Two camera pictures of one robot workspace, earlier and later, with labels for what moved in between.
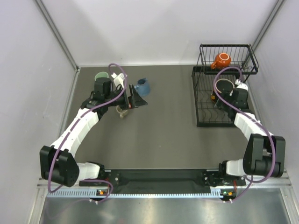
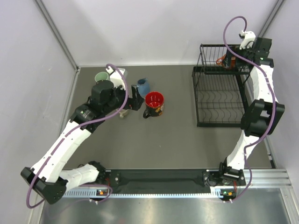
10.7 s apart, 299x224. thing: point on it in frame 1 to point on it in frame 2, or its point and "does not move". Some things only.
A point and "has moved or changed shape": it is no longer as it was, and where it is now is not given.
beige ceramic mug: [122, 113] does not move
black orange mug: [225, 87] to [154, 102]
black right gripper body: [227, 95] to [245, 53]
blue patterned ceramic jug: [143, 87] does not move
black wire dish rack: [220, 66] does not move
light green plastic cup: [101, 74] does not move
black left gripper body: [127, 101] does not move
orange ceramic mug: [222, 60] has moved or changed shape
